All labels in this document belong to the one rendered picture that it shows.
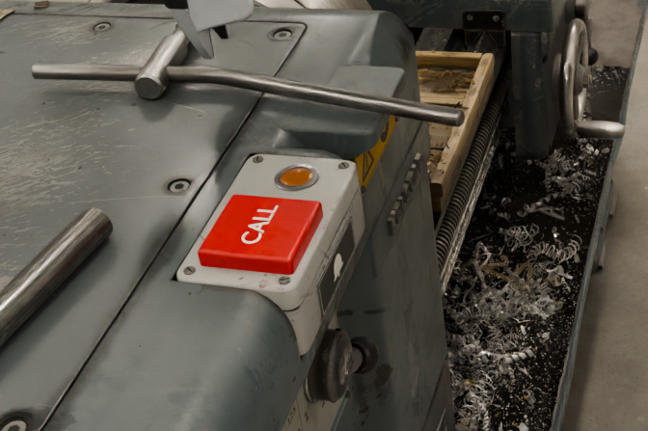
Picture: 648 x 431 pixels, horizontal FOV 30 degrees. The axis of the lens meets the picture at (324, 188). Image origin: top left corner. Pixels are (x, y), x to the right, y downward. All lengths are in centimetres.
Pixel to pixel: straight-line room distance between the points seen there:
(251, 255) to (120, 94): 25
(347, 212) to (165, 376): 18
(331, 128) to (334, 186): 7
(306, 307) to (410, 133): 33
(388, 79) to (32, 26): 33
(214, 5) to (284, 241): 20
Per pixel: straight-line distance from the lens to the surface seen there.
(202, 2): 84
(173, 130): 86
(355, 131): 82
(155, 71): 89
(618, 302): 258
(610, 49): 235
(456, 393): 158
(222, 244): 72
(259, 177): 79
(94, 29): 103
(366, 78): 88
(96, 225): 75
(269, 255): 70
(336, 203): 75
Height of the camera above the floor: 169
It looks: 35 degrees down
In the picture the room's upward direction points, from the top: 9 degrees counter-clockwise
